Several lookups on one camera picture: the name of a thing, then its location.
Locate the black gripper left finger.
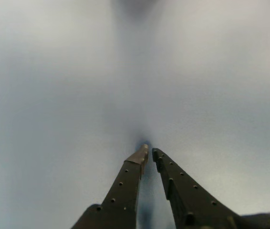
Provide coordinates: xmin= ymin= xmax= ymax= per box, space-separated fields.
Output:
xmin=71 ymin=144 xmax=149 ymax=229

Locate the dark blue mat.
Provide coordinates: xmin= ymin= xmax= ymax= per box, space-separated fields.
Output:
xmin=0 ymin=0 xmax=270 ymax=229

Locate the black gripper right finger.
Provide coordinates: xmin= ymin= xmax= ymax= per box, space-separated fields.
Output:
xmin=151 ymin=147 xmax=248 ymax=229

